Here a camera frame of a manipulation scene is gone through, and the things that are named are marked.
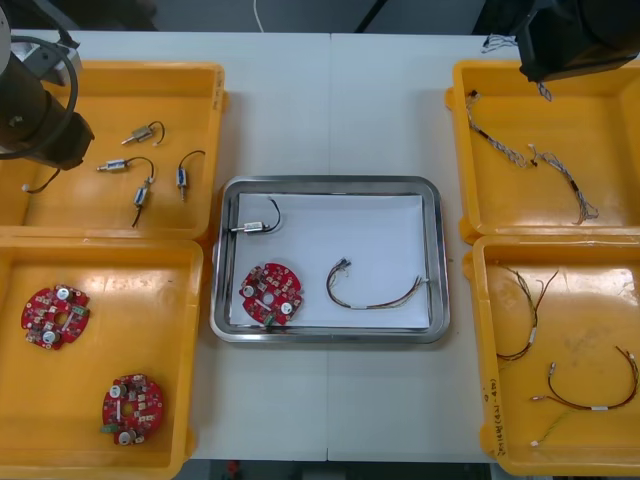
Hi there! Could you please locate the multi-coloured wire harness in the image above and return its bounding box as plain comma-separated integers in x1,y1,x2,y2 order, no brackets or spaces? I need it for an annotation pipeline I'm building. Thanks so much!
325,258,432,312

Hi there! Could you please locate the black frame leg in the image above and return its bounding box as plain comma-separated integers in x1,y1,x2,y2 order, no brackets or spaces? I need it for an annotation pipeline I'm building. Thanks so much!
474,0,504,35
357,0,399,34

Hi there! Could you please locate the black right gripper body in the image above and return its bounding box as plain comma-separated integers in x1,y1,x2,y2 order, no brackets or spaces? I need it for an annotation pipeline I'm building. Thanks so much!
516,9,640,84

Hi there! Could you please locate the brass solenoid with black cable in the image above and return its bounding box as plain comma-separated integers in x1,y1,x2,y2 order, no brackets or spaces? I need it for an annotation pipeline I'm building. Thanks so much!
119,120,168,148

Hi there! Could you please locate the round red circuit board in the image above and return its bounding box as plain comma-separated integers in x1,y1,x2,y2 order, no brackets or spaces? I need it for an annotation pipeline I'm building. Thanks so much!
20,283,92,352
98,372,166,446
239,260,306,331

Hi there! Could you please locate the white sheet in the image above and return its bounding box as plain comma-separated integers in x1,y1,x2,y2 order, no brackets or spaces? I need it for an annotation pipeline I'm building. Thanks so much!
229,192,434,331

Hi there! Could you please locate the yellow-orange plastic bin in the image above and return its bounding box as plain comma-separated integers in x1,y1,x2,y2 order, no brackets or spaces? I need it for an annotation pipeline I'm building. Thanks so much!
0,59,232,241
0,234,211,476
462,233,640,477
444,58,640,246

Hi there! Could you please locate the green-yellow wire harness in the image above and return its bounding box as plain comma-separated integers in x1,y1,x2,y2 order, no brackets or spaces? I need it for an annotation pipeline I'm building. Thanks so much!
529,408,577,448

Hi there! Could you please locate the red-black wire harness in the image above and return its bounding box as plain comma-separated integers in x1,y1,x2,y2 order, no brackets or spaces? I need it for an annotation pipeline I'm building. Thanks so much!
528,344,640,414

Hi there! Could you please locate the blue-label solenoid with black cable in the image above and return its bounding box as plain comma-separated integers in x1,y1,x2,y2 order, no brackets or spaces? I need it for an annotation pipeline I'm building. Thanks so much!
95,156,156,185
130,183,154,230
174,149,207,204

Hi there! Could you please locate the green-yellow red black harness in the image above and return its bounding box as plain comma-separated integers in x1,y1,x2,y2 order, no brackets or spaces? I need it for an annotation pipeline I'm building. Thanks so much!
493,258,561,372

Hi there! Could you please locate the steel tray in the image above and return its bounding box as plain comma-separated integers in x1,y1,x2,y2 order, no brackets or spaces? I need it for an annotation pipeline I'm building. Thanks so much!
208,174,450,345

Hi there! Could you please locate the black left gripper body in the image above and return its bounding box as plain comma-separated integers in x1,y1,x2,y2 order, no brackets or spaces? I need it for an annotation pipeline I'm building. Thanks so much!
29,112,96,171

